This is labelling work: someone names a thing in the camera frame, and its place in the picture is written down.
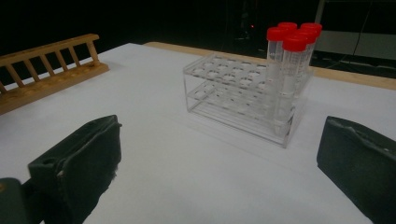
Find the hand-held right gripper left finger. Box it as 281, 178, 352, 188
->
27, 114, 123, 224

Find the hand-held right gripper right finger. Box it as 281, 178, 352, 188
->
316, 116, 396, 224

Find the wooden test tube rack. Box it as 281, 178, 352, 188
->
0, 33, 110, 116

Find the red-capped clear test tube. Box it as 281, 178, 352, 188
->
265, 26, 290, 94
300, 21, 323, 40
273, 36, 309, 138
277, 21, 299, 32
293, 29, 319, 94

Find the clear acrylic test tube rack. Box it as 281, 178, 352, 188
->
182, 52, 316, 149

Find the white table sheet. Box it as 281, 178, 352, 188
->
0, 42, 396, 224

